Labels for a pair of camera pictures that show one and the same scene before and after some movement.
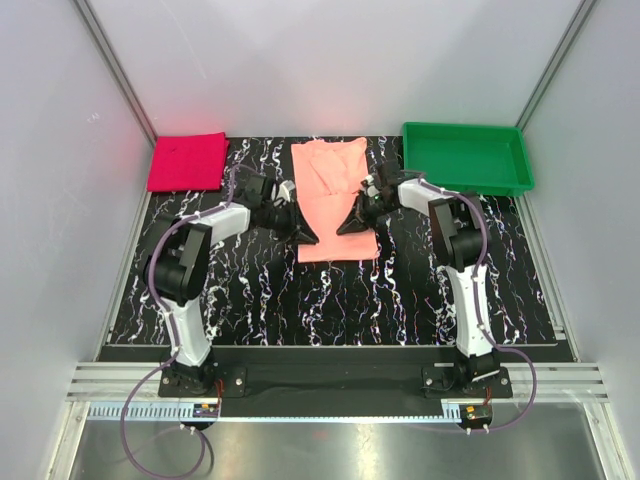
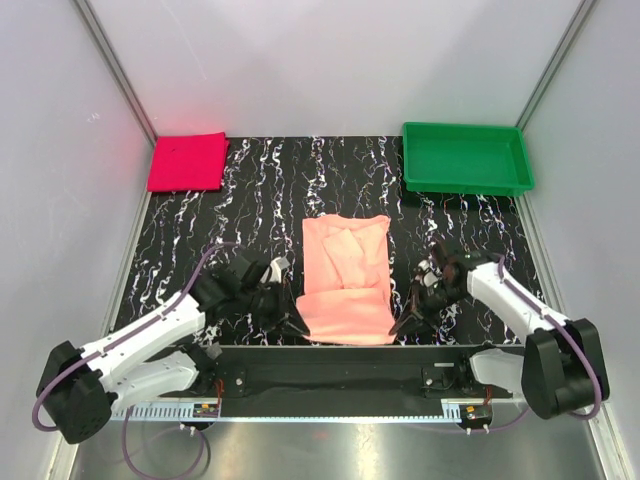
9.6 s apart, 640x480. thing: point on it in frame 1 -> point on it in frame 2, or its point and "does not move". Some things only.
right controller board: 474,416 does not move
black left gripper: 304,233 -> 283,313
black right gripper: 357,220 -> 410,319
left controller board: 205,410 does not move
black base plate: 330,376 does not move
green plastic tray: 469,159 does not move
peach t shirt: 327,176 -> 346,289
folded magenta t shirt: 188,162 does not move
